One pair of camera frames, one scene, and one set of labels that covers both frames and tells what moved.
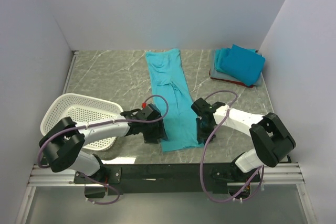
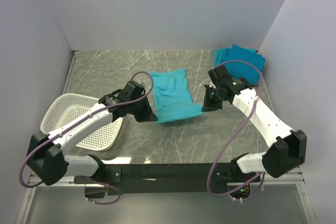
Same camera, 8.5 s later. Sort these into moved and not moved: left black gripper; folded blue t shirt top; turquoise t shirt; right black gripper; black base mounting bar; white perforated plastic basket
Moved: right black gripper; left black gripper; turquoise t shirt
Not moved: white perforated plastic basket; black base mounting bar; folded blue t shirt top
